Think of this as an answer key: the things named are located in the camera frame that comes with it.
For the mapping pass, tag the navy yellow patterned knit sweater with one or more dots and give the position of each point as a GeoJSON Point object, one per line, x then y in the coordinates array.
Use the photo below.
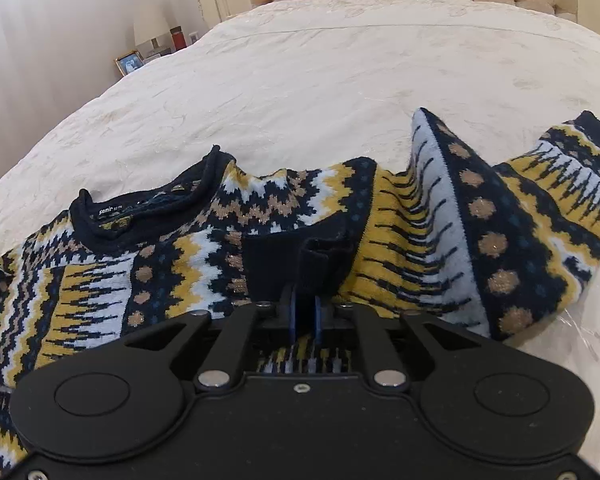
{"type": "Point", "coordinates": [180, 270]}

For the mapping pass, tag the red book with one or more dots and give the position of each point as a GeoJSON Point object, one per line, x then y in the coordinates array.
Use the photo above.
{"type": "Point", "coordinates": [178, 39]}

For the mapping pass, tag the small white photo frame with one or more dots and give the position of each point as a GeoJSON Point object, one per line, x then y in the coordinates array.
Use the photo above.
{"type": "Point", "coordinates": [194, 36]}

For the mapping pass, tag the gold picture frame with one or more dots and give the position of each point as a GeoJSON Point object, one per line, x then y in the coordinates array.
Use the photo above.
{"type": "Point", "coordinates": [129, 63]}

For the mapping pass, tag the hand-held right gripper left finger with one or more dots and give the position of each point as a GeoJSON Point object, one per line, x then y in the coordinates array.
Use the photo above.
{"type": "Point", "coordinates": [292, 321]}

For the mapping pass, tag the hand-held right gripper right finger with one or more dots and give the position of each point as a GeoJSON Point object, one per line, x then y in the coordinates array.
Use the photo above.
{"type": "Point", "coordinates": [318, 321]}

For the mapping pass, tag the white table lamp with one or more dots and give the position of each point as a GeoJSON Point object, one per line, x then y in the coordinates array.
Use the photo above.
{"type": "Point", "coordinates": [150, 25]}

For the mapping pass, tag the white fluffy bed blanket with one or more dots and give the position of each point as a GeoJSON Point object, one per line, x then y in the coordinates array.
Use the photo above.
{"type": "Point", "coordinates": [305, 85]}

